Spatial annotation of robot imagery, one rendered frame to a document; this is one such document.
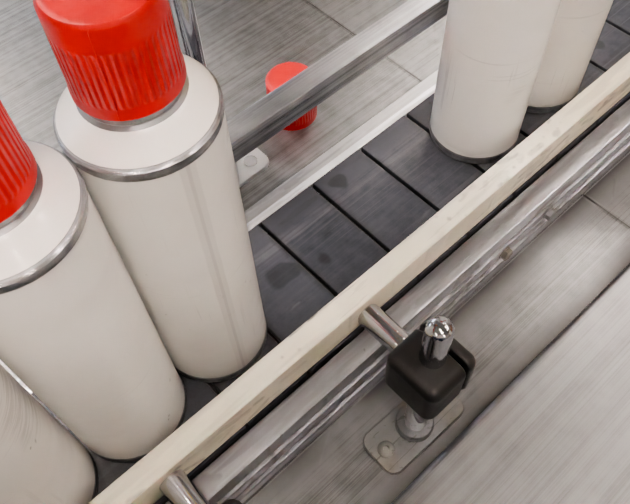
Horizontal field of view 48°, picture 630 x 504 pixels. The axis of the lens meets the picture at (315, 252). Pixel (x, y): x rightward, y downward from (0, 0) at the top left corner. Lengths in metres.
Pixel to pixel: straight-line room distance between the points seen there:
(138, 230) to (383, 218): 0.18
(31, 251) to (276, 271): 0.19
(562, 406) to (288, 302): 0.14
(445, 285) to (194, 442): 0.15
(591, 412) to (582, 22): 0.20
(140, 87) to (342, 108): 0.32
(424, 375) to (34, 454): 0.15
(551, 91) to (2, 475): 0.34
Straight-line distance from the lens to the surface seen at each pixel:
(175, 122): 0.21
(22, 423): 0.26
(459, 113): 0.39
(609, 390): 0.37
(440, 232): 0.35
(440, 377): 0.30
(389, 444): 0.38
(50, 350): 0.24
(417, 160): 0.42
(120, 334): 0.25
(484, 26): 0.35
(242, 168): 0.47
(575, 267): 0.45
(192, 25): 0.33
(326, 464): 0.38
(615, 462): 0.35
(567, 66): 0.43
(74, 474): 0.31
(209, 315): 0.29
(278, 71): 0.49
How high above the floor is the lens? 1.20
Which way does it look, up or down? 58 degrees down
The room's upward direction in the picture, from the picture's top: 3 degrees counter-clockwise
